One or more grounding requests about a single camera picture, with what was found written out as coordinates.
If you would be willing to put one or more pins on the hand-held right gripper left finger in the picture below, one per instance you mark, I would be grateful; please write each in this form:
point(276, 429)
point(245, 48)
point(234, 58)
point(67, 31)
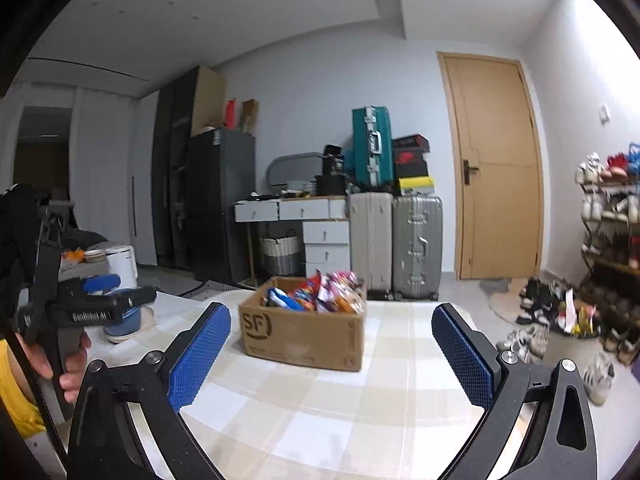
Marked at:
point(200, 355)

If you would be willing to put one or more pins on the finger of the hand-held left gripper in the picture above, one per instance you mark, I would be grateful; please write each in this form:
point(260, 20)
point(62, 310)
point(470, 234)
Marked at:
point(102, 282)
point(137, 300)

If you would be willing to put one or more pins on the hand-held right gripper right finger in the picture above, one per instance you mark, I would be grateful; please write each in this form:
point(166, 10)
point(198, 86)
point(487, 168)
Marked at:
point(465, 355)

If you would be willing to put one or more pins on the blue snack packet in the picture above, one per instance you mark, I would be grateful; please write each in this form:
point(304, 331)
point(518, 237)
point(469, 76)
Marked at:
point(282, 300)

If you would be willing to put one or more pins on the brown cardboard box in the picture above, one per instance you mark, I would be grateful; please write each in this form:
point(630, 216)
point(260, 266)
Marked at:
point(300, 340)

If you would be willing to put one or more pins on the heap of mixed snacks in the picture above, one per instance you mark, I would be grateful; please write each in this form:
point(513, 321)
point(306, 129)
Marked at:
point(330, 297)

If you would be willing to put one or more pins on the person's left hand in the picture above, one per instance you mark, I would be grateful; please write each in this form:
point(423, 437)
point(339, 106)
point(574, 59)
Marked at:
point(37, 360)

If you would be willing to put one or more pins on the beige plates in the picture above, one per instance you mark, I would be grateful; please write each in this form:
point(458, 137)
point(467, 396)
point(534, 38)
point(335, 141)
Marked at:
point(148, 321)

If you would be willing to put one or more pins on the white kettle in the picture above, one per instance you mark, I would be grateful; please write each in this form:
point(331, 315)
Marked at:
point(122, 265)

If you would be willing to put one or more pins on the beige bowl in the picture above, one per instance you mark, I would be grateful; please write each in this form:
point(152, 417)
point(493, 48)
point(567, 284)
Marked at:
point(95, 256)

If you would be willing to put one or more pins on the stack of blue bowls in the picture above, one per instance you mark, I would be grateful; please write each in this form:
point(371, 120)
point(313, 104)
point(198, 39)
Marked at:
point(125, 325)

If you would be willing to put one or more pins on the small orange object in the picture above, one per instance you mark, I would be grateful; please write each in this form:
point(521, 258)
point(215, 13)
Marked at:
point(72, 255)

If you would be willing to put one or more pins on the white low sneaker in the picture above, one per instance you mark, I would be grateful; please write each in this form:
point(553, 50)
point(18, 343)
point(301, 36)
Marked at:
point(534, 347)
point(510, 342)

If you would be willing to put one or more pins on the round beige mat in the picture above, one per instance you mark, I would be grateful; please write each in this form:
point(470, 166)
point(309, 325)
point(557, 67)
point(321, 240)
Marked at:
point(502, 307)

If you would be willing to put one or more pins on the grey doormat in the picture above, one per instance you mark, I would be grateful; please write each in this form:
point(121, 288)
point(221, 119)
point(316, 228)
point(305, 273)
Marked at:
point(495, 286)

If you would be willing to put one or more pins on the pile of dark sneakers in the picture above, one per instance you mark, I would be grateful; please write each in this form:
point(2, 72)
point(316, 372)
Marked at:
point(540, 300)

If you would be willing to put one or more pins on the black wardrobe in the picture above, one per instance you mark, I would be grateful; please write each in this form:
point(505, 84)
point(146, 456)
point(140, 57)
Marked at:
point(170, 185)

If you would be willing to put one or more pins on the silver suitcase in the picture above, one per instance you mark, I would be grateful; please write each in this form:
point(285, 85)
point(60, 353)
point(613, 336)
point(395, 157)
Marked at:
point(417, 245)

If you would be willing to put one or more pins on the colourful wrappers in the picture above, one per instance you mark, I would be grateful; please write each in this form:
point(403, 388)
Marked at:
point(580, 315)

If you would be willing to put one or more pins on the white grey woven basket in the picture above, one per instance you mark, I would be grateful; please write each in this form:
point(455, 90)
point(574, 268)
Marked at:
point(280, 255)

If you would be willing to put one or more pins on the dark grey refrigerator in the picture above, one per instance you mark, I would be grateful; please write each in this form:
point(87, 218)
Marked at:
point(220, 200)

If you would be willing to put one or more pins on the white high-top sneaker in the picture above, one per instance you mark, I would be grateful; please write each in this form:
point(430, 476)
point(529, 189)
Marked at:
point(599, 380)

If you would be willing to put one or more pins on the beige suitcase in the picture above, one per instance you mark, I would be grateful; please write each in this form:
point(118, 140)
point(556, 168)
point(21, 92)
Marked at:
point(370, 245)

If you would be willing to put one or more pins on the white desk with drawers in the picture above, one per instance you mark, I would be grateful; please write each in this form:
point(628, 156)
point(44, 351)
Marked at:
point(325, 255)

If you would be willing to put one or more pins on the wooden shoe rack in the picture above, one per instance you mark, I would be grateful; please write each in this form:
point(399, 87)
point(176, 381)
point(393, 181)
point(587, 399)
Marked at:
point(607, 260)

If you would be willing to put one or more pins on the tan wooden door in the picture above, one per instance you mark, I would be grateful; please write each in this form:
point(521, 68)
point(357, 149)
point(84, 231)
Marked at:
point(500, 185)

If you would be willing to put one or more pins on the grey oval mirror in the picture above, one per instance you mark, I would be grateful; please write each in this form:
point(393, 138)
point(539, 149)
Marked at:
point(292, 170)

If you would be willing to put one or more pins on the black red shoe box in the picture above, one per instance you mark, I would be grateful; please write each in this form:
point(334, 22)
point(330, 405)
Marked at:
point(410, 158)

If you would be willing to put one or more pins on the shoe rack with shoes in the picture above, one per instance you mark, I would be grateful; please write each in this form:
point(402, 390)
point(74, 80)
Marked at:
point(610, 210)

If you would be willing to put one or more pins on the large cardboard sheet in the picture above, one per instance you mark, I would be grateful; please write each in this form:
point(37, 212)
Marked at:
point(210, 100)

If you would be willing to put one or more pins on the black storage box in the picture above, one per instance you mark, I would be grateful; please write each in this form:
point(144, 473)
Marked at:
point(331, 185)

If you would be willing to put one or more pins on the small brown box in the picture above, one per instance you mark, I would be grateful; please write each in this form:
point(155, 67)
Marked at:
point(250, 116)

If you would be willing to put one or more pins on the teal suitcase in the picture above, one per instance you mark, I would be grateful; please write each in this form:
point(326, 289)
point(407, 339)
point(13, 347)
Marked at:
point(372, 150)

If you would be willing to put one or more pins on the black printed bag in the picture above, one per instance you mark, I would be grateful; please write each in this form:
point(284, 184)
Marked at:
point(333, 160)

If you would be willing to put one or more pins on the white light switch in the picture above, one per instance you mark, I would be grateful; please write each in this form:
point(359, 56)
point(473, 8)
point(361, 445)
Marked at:
point(604, 113)

